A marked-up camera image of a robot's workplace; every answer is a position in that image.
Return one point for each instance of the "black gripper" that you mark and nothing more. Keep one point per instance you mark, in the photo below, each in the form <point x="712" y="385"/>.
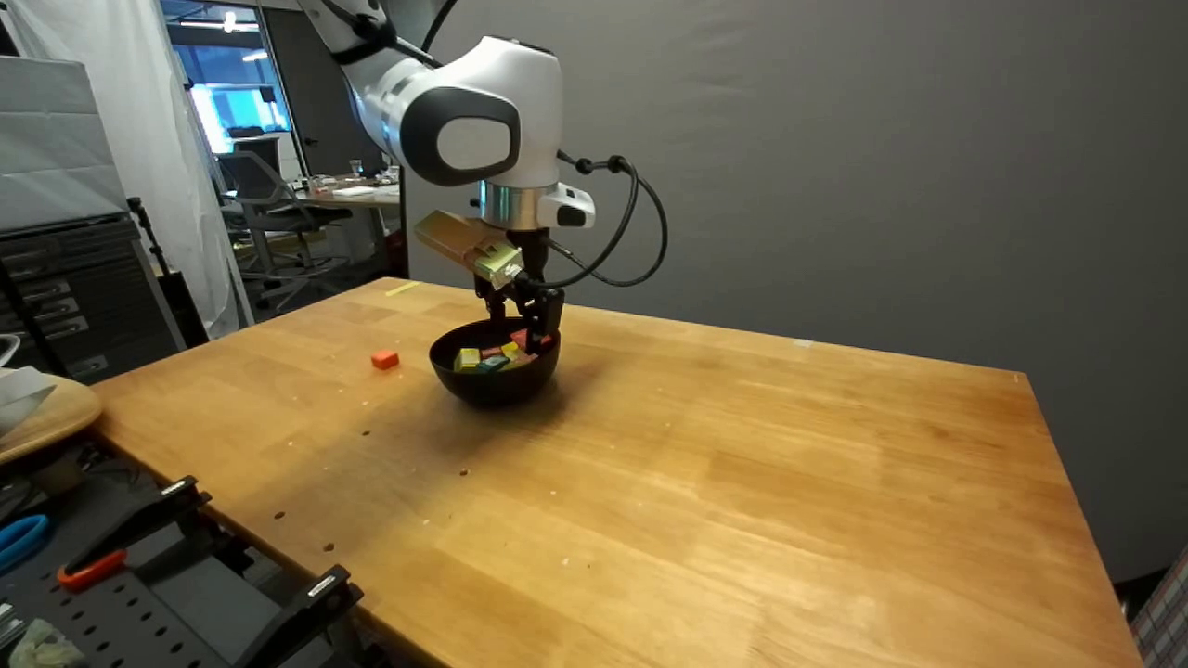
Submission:
<point x="531" y="294"/>

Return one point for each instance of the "black bowl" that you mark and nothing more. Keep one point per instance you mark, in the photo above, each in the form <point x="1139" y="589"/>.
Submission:
<point x="506" y="372"/>

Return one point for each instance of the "small red cube block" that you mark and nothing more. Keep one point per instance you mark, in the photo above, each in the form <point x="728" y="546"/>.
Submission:
<point x="384" y="362"/>

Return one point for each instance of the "red triangular prism block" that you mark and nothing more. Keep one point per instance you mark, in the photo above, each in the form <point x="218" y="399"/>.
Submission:
<point x="536" y="338"/>

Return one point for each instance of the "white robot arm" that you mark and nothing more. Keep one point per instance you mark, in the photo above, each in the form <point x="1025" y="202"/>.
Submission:
<point x="486" y="119"/>

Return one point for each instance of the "lime yellow block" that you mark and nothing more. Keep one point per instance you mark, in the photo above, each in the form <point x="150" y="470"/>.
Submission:
<point x="464" y="362"/>

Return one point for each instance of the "black perforated tool board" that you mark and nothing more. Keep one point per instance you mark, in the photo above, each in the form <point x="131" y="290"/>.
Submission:
<point x="191" y="597"/>

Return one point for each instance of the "black equipment rack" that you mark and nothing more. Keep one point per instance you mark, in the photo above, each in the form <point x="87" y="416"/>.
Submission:
<point x="78" y="297"/>

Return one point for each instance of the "round wooden side board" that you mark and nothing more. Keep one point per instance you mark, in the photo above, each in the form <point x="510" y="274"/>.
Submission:
<point x="33" y="426"/>

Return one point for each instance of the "wrist camera on wooden mount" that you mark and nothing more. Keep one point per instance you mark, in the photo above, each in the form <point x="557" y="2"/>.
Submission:
<point x="476" y="248"/>

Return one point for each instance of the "orange handled clamp upper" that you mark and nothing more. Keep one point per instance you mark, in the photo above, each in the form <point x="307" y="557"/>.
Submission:
<point x="110" y="552"/>

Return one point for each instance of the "blue handled tool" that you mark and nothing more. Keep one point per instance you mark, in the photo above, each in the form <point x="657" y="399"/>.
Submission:
<point x="20" y="541"/>

